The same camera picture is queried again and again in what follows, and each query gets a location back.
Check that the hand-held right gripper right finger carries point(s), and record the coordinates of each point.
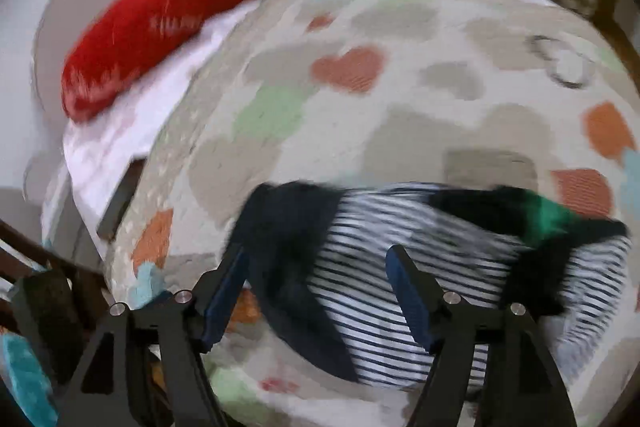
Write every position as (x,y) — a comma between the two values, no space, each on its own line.
(407,292)

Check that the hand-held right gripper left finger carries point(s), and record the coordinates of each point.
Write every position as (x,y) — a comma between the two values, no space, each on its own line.
(224,302)

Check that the striped pants with dark trim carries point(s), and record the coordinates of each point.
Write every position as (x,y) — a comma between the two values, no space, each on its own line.
(400,257)

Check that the heart-patterned blanket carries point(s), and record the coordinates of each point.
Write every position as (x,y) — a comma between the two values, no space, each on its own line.
(380,107)

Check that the white bed sheet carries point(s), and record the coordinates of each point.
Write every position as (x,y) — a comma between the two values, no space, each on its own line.
(130,107)

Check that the red plush pillow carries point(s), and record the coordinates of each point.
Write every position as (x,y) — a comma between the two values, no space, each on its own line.
(165,24)

